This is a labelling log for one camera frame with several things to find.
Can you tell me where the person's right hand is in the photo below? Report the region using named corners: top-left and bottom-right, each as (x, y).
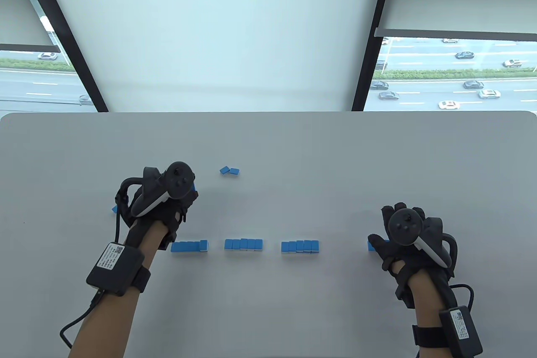
top-left (368, 203), bottom-right (457, 310)

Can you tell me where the person's left forearm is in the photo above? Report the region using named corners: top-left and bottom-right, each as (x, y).
top-left (69, 220), bottom-right (169, 358)

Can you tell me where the person's left hand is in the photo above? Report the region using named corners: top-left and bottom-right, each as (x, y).
top-left (115, 184), bottom-right (199, 246)

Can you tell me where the black white handheld controller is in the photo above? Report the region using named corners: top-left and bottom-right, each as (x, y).
top-left (387, 209), bottom-right (458, 268)
top-left (117, 162), bottom-right (197, 218)

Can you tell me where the wide white roller blind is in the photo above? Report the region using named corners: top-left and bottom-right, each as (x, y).
top-left (37, 0), bottom-right (386, 112)

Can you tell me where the black window frame pillar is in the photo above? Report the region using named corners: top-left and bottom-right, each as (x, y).
top-left (17, 0), bottom-right (110, 113)
top-left (352, 0), bottom-right (398, 112)

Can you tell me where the person's right forearm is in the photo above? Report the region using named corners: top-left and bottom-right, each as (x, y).
top-left (407, 271), bottom-right (468, 358)

